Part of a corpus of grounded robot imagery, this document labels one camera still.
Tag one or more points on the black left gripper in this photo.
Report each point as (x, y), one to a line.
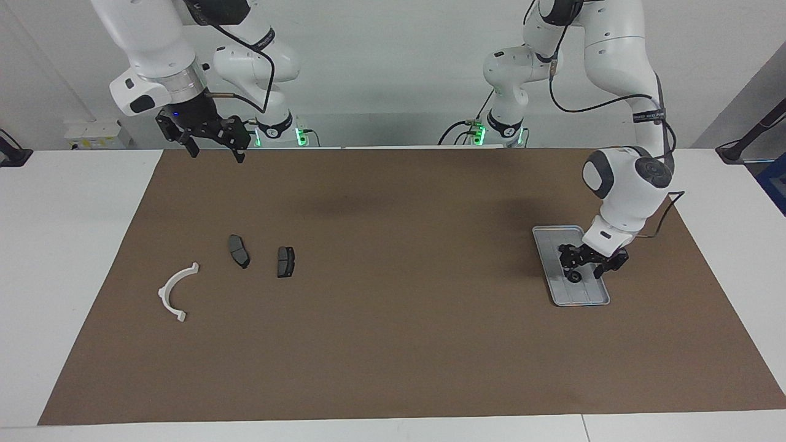
(599, 259)

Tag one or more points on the brown table mat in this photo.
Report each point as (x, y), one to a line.
(399, 344)

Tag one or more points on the black clamp stand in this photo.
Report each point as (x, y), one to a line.
(737, 150)
(12, 156)

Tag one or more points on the rectangular dark brake pad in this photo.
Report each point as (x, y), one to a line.
(285, 262)

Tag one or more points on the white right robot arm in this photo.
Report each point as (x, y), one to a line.
(153, 43)

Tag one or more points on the elongated dark brake pad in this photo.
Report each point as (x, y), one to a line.
(239, 252)

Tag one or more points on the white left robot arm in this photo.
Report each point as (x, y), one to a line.
(620, 61)

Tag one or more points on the blue box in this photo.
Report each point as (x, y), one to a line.
(775, 184)

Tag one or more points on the white semicircular plastic bracket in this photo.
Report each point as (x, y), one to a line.
(166, 294)

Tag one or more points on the silver metal tray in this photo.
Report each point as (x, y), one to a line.
(562, 291)

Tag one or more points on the white wall power strip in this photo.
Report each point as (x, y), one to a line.
(98, 132)

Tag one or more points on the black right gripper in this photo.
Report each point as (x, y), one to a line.
(206, 123)

